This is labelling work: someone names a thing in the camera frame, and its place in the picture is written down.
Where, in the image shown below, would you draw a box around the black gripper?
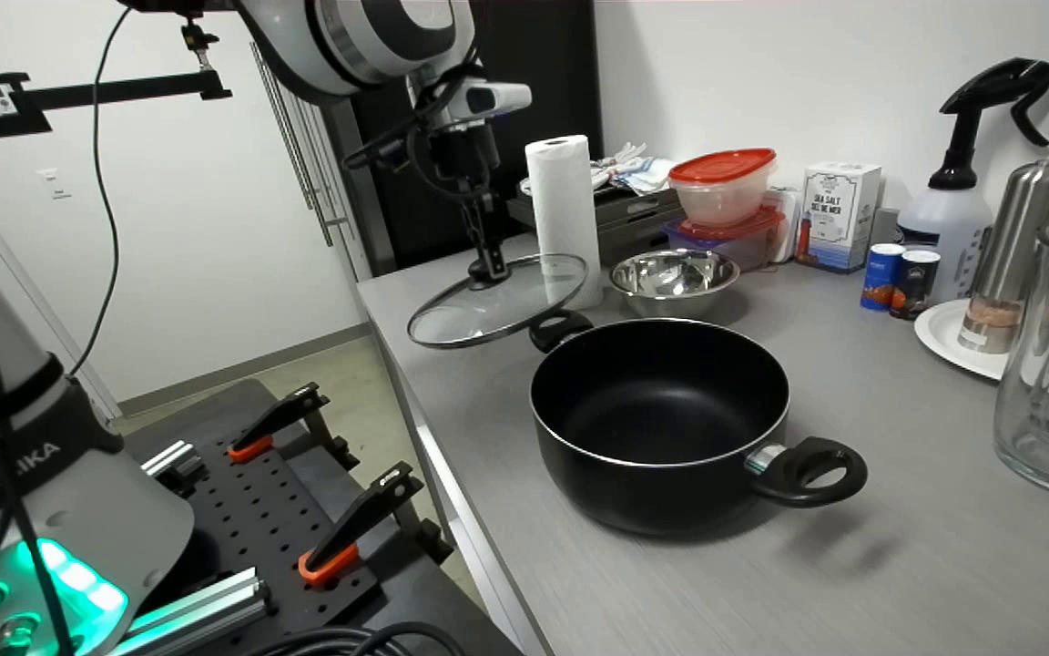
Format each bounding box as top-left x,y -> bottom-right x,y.
421,122 -> 513,286

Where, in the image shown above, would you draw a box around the glass lid with black knob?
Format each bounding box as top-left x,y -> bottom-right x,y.
399,248 -> 594,354

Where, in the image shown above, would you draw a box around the grey robot base with light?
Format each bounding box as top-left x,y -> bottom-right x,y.
0,241 -> 199,656

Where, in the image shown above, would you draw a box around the clear container with red lid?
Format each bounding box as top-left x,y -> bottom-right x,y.
664,202 -> 791,276
667,146 -> 779,234

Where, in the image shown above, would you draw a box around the white paper towel roll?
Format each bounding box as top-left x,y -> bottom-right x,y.
519,130 -> 605,313

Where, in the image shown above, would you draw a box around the crumpled white plastic wrap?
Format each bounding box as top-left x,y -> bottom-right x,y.
585,139 -> 679,202

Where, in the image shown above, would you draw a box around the stainless steel bowl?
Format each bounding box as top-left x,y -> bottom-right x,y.
605,245 -> 744,324

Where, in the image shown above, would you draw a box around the black clamp with orange tip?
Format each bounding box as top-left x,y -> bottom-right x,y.
222,381 -> 333,471
296,458 -> 431,593

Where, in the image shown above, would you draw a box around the white and blue carton box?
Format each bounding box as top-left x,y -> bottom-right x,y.
792,160 -> 888,276

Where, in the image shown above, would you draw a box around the black perforated mounting board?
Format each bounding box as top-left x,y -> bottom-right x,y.
118,376 -> 516,656

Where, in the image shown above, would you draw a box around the blue spice jar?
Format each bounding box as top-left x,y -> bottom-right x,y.
857,241 -> 909,319

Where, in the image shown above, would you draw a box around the dark spice jar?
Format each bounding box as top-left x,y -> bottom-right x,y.
898,245 -> 948,324

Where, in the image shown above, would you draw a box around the spray bottle with black trigger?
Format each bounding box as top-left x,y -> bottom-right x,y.
891,54 -> 1049,311

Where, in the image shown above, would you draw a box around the white round plate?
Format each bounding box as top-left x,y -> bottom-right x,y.
909,294 -> 1049,406

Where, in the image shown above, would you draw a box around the steel spice grinder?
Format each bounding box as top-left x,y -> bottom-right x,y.
956,157 -> 1049,358

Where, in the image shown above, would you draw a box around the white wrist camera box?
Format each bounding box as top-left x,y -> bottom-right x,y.
431,72 -> 537,130

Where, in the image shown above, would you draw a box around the silver door handle bars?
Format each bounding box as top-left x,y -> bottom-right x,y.
244,35 -> 361,254

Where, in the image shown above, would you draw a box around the black pot with loop handles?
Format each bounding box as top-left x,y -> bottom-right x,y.
524,311 -> 875,540

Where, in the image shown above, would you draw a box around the thin black hanging cable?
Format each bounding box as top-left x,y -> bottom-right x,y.
65,9 -> 140,384

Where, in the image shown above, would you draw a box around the small silver metal bracket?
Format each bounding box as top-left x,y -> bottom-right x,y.
139,438 -> 199,486

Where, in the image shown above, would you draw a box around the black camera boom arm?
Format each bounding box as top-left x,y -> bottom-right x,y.
0,0 -> 246,139

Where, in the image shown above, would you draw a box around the black coiled cable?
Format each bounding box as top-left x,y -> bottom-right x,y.
244,619 -> 469,656

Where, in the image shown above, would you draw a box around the aluminium profile rail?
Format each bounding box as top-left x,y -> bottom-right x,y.
118,565 -> 275,656

